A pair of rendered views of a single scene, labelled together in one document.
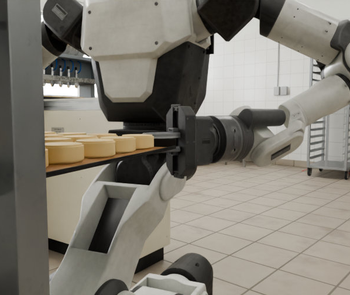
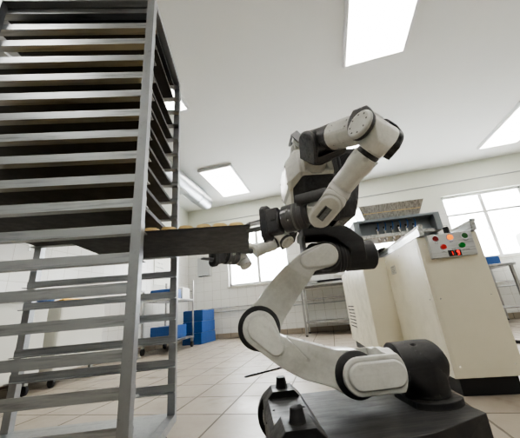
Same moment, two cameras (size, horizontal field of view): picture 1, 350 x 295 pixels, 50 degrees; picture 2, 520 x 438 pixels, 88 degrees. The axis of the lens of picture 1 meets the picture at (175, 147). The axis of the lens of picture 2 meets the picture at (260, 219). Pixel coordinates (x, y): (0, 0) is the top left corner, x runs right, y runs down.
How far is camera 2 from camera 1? 0.85 m
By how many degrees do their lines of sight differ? 66
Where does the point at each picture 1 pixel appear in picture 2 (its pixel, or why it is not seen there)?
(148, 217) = (293, 276)
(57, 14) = not seen: hidden behind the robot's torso
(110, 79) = not seen: hidden behind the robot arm
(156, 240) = (495, 363)
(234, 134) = (285, 211)
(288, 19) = (327, 134)
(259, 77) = not seen: outside the picture
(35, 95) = (139, 208)
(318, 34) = (341, 130)
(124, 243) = (276, 289)
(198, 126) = (267, 213)
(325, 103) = (346, 169)
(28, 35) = (138, 196)
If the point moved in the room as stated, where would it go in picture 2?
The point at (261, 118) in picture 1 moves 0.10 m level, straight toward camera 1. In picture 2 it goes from (302, 197) to (270, 196)
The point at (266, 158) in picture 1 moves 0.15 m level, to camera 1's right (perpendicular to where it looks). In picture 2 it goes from (315, 220) to (352, 201)
